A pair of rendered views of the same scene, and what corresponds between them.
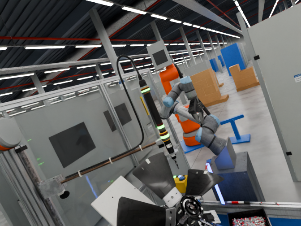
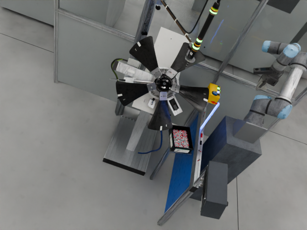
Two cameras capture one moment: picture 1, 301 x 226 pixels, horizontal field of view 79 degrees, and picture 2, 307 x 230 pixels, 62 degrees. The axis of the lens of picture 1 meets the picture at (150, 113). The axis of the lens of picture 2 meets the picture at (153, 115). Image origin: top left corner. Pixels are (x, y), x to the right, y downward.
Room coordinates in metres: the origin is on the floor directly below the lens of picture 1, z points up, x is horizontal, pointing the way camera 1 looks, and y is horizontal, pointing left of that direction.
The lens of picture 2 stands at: (-0.13, -1.11, 2.40)
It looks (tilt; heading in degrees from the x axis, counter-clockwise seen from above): 47 degrees down; 49
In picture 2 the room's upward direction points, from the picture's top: 24 degrees clockwise
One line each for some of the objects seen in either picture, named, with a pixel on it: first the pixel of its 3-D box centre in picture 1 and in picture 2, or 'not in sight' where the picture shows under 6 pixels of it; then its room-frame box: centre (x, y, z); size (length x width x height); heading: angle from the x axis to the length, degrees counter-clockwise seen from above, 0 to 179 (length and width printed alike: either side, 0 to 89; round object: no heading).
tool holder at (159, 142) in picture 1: (167, 146); (192, 52); (0.91, -0.01, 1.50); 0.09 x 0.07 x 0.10; 90
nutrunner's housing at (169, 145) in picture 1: (157, 117); (202, 33); (0.91, -0.02, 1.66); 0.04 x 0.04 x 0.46
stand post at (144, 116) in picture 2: not in sight; (138, 128); (0.86, 0.14, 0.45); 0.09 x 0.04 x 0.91; 145
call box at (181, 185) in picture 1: (179, 184); (212, 94); (1.37, 0.01, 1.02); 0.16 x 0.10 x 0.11; 55
